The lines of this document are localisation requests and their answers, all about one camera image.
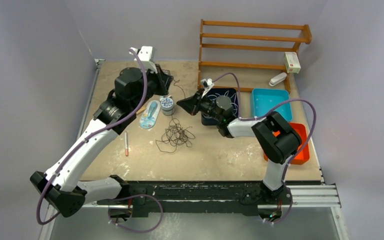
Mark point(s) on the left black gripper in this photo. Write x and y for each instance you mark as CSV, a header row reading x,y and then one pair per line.
x,y
163,80

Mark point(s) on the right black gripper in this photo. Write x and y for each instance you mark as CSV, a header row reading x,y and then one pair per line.
x,y
192,105

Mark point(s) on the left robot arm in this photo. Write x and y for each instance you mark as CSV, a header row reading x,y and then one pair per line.
x,y
60,185

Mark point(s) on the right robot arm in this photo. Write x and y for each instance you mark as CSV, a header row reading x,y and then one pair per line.
x,y
231,127

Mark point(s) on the cleaning gel jar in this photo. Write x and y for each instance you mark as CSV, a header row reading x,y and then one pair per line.
x,y
167,105

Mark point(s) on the dark blue tray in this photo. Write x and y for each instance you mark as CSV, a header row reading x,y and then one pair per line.
x,y
213,94

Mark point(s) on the red pen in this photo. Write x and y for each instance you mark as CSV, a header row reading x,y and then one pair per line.
x,y
126,144

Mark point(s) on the light blue tray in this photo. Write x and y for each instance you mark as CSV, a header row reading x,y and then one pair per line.
x,y
264,99

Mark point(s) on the white stapler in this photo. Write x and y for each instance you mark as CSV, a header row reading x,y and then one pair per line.
x,y
277,79

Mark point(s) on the white staples box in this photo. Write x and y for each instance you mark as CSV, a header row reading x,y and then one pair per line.
x,y
291,62

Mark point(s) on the orange tray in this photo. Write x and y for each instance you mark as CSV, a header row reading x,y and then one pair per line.
x,y
303,142

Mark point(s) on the wooden rack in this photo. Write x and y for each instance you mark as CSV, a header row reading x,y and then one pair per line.
x,y
305,37

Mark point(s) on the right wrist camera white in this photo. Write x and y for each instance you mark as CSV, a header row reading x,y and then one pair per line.
x,y
207,84

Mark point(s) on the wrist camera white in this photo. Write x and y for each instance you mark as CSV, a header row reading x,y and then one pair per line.
x,y
207,84
146,55

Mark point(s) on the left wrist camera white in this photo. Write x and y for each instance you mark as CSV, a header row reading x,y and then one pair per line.
x,y
146,55

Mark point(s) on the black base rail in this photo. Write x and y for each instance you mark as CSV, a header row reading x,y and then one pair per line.
x,y
244,197

